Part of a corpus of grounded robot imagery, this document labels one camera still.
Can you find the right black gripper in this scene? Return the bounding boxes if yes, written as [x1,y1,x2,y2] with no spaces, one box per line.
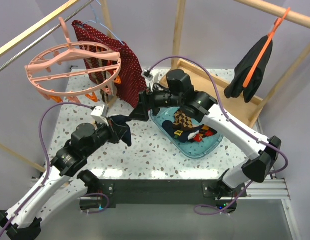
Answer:
[129,82,183,122]

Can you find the navy santa sock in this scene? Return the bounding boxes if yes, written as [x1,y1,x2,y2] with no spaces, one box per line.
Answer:
[110,115,132,147]

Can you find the navy green striped sock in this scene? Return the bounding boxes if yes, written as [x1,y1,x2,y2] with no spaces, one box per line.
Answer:
[162,120,176,136]

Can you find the brown checkered sock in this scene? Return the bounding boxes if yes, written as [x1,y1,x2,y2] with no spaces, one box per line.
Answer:
[172,109,194,131]

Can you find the navy buckle sock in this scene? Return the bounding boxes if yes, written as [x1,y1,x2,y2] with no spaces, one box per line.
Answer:
[167,126,202,143]

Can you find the red black argyle sock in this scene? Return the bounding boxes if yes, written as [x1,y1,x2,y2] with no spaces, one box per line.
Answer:
[192,125,218,143]

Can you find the pink round sock hanger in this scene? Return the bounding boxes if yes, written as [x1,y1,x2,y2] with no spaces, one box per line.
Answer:
[25,17,122,104]

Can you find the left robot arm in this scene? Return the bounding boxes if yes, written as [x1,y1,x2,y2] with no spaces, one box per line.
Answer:
[0,119,132,240]

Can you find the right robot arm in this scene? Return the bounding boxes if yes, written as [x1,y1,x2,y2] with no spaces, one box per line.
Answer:
[129,69,282,197]

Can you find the orange plastic hanger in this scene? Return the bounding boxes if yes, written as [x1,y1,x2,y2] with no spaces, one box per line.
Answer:
[242,7,291,89]

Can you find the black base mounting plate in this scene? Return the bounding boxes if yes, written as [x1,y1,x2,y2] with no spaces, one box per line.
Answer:
[79,179,245,211]

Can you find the red polka dot garment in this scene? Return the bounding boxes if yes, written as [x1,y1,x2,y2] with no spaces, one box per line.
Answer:
[72,20,147,108]

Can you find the teal plastic basin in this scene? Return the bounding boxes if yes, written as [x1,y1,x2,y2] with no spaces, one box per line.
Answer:
[150,107,224,159]

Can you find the black hanging garment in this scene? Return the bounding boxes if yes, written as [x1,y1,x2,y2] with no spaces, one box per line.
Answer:
[224,35,273,103]

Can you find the right wooden clothes rack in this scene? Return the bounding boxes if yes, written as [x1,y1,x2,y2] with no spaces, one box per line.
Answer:
[171,0,310,127]

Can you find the wooden clothes rack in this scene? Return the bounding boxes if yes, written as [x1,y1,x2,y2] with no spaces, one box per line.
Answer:
[171,0,310,127]
[0,0,120,186]

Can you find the left wooden clothes rack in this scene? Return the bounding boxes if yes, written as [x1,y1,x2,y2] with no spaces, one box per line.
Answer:
[0,0,120,186]

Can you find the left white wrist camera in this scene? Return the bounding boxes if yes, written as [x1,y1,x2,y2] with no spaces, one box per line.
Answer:
[90,105,109,126]

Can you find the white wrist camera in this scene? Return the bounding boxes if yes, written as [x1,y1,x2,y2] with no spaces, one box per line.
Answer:
[141,69,160,91]
[90,105,109,126]

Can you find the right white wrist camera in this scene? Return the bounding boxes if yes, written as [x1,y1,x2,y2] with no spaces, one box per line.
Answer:
[141,69,160,91]

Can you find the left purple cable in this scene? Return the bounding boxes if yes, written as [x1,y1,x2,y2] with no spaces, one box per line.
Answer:
[0,102,96,240]

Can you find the blue wire hanger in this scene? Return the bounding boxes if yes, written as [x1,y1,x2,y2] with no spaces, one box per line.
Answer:
[84,0,125,46]

